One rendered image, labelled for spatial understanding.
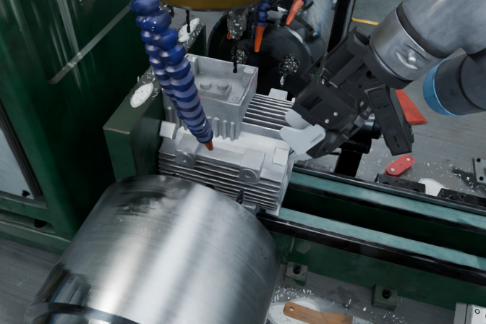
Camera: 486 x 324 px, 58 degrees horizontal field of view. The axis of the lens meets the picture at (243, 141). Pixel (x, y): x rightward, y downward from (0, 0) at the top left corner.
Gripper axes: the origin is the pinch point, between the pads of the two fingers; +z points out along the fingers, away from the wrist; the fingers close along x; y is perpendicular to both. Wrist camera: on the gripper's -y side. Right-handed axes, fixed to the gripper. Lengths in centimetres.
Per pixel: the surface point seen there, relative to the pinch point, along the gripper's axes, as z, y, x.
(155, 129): 10.0, 19.1, 2.3
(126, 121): 6.3, 22.9, 7.0
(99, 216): 4.7, 19.2, 21.5
